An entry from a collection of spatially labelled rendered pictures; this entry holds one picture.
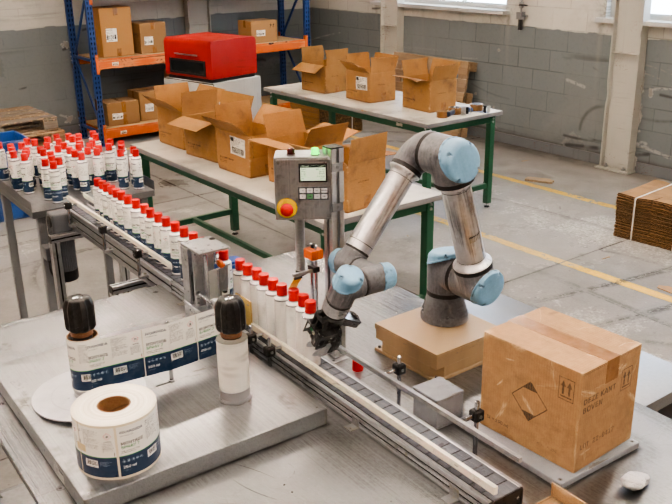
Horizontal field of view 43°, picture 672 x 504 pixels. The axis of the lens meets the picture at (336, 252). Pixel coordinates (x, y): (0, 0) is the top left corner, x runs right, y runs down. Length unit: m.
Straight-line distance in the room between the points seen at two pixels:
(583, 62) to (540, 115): 0.74
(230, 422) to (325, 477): 0.31
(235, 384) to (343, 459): 0.36
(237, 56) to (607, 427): 6.30
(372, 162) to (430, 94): 2.46
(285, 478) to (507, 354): 0.63
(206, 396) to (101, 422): 0.43
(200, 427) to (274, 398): 0.23
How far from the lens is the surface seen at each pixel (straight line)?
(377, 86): 7.11
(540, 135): 8.93
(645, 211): 6.35
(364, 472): 2.16
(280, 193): 2.47
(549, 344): 2.16
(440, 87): 6.72
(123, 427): 2.05
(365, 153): 4.21
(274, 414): 2.30
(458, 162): 2.31
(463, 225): 2.42
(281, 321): 2.59
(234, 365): 2.30
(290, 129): 4.87
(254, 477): 2.16
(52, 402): 2.46
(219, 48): 7.88
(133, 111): 9.66
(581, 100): 8.57
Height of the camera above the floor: 2.06
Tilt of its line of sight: 20 degrees down
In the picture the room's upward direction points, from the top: 1 degrees counter-clockwise
